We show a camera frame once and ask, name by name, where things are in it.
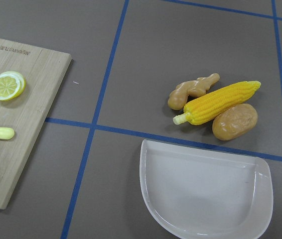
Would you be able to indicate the tan toy ginger root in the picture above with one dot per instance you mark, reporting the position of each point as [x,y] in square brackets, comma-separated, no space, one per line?
[194,88]

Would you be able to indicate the yellow toy corn cob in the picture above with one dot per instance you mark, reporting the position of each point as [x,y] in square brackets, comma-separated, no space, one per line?
[209,106]

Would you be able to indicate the beige plastic dustpan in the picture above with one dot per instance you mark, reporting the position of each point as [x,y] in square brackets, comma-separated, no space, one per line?
[202,194]

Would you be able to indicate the brown toy potato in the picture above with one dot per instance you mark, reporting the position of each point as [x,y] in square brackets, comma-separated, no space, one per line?
[234,122]

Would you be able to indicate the yellow lemon slices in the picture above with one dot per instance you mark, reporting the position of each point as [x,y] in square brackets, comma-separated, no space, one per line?
[12,84]

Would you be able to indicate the bamboo cutting board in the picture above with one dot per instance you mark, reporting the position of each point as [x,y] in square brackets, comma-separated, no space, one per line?
[43,70]

